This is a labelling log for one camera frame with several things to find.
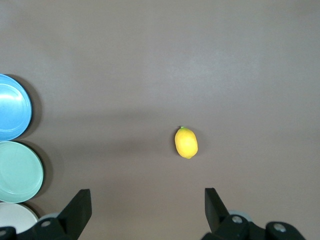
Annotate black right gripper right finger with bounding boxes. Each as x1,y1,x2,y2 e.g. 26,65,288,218
201,187,267,240

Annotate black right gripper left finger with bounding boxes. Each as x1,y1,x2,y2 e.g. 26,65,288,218
16,189,92,240

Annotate blue plate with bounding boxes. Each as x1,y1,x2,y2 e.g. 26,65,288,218
0,73,33,141

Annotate beige plate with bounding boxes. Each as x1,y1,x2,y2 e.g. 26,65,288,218
0,202,40,235

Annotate yellow lemon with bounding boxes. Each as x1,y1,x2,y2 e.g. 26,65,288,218
174,126,199,160

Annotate mint green plate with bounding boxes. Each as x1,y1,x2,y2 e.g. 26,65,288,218
0,141,45,203

